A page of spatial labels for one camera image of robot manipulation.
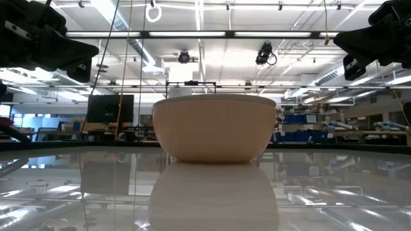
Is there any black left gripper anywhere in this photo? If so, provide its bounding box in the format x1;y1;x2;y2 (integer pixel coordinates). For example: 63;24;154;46
0;0;100;83

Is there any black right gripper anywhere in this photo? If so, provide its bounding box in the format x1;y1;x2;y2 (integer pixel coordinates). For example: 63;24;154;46
333;0;411;81

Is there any beige bowl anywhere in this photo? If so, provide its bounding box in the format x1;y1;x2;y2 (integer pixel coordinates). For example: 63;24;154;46
152;93;277;164

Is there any black computer monitor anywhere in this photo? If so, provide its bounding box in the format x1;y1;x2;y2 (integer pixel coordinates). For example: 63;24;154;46
86;94;135;124

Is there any wooden table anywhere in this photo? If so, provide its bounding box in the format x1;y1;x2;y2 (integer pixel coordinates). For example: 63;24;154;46
333;130;411;147

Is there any blue storage bin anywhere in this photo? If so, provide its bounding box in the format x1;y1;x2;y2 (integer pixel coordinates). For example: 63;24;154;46
283;114;319;124
271;131;328;144

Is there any round black ceiling fixture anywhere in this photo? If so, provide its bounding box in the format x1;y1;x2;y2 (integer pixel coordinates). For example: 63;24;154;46
177;50;191;65

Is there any black hanging cable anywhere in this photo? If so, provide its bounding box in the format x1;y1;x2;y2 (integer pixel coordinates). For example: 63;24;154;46
91;0;121;96

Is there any yellow hanging cable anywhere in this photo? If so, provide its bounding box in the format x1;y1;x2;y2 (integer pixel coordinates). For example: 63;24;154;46
114;0;134;141

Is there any white looped cable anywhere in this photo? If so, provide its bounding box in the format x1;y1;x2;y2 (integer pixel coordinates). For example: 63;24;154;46
144;0;162;24

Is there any black overhead camera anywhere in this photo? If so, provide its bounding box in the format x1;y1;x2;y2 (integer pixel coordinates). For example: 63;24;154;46
255;41;278;67

